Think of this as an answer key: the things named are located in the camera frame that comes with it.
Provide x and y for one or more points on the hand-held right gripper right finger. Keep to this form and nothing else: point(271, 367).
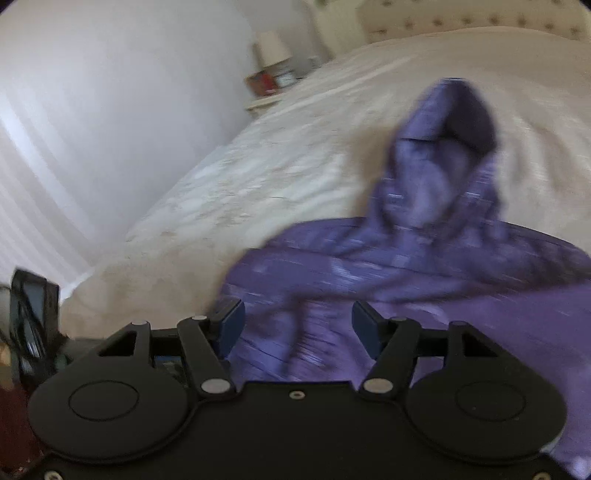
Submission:
point(365, 323)

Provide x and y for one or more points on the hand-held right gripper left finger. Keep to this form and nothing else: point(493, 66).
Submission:
point(230, 323)

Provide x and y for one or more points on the purple hoodie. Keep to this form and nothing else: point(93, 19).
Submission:
point(415, 258)

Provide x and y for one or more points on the bed with cream bedspread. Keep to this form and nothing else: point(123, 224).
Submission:
point(300, 161)

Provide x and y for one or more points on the cream nightstand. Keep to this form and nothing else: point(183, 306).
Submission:
point(264, 102)

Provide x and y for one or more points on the white table lamp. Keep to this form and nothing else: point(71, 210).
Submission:
point(272, 48)

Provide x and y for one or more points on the cream tufted headboard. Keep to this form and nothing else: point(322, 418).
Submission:
point(461, 16)

